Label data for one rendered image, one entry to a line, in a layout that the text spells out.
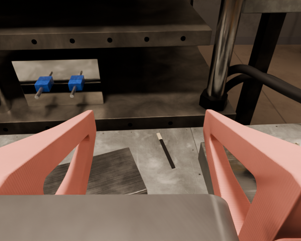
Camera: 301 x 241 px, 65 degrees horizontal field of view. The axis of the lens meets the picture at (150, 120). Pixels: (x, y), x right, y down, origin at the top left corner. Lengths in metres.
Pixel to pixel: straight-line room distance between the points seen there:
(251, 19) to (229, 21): 3.09
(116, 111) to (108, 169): 0.39
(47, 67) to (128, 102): 0.29
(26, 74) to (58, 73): 0.10
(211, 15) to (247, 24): 0.53
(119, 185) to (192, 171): 0.23
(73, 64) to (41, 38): 0.12
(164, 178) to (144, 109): 0.32
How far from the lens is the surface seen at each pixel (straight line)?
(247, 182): 0.46
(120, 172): 0.47
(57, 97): 0.91
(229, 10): 0.74
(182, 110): 0.84
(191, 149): 0.68
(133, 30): 0.78
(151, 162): 0.63
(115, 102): 0.89
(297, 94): 0.80
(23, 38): 0.85
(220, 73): 0.80
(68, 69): 0.84
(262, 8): 0.92
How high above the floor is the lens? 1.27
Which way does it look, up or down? 38 degrees down
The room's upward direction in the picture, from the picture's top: straight up
